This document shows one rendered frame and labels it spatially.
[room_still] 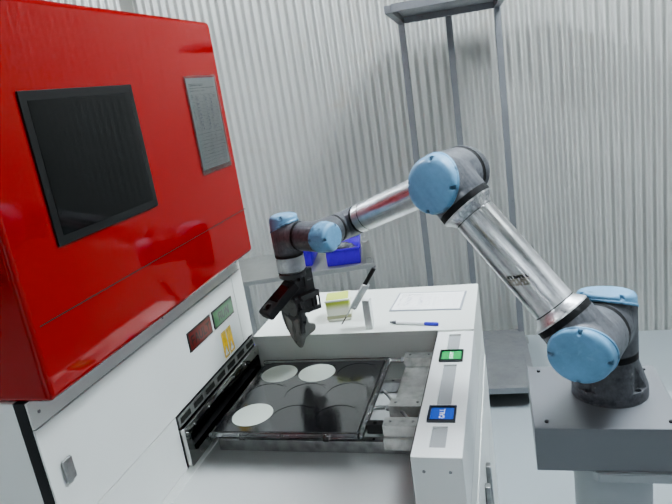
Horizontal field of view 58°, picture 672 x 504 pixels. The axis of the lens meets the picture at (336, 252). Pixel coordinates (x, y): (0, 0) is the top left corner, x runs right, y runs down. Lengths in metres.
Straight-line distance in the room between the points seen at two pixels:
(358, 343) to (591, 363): 0.70
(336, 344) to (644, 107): 2.44
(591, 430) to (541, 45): 2.58
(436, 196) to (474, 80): 2.40
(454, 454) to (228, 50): 3.12
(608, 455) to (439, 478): 0.35
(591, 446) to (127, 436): 0.90
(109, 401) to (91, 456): 0.10
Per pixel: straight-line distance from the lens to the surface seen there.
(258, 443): 1.51
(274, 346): 1.77
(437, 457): 1.15
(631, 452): 1.35
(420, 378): 1.58
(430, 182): 1.21
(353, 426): 1.38
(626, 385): 1.38
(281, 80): 3.76
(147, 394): 1.33
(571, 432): 1.31
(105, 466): 1.24
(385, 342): 1.67
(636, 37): 3.64
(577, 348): 1.19
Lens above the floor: 1.61
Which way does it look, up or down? 15 degrees down
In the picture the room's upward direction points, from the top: 9 degrees counter-clockwise
